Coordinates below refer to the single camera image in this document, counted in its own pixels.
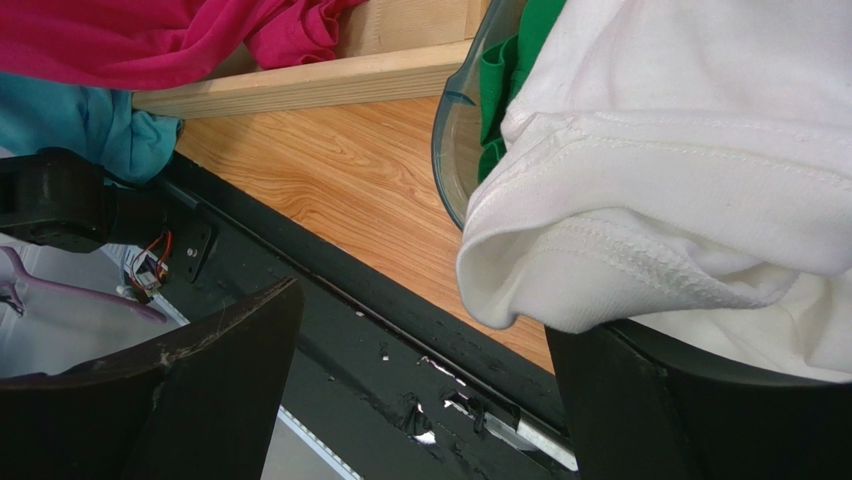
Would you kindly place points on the light blue t shirt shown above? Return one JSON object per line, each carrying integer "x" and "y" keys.
{"x": 98, "y": 124}

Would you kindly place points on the magenta t shirt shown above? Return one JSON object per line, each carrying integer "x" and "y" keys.
{"x": 144, "y": 45}

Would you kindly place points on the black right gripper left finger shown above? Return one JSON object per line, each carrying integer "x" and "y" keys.
{"x": 199, "y": 402}

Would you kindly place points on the green t shirt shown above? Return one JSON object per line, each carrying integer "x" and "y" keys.
{"x": 504, "y": 69}

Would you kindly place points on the clear blue plastic tub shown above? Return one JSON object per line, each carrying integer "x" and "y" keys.
{"x": 455, "y": 147}

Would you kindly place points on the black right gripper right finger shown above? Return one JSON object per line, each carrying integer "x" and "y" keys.
{"x": 642, "y": 405}

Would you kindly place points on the wooden clothes rack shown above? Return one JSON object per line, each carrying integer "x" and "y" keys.
{"x": 389, "y": 50}

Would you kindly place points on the white t shirt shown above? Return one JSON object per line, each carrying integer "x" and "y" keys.
{"x": 683, "y": 164}

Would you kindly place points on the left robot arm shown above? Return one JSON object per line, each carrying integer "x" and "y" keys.
{"x": 58, "y": 199}

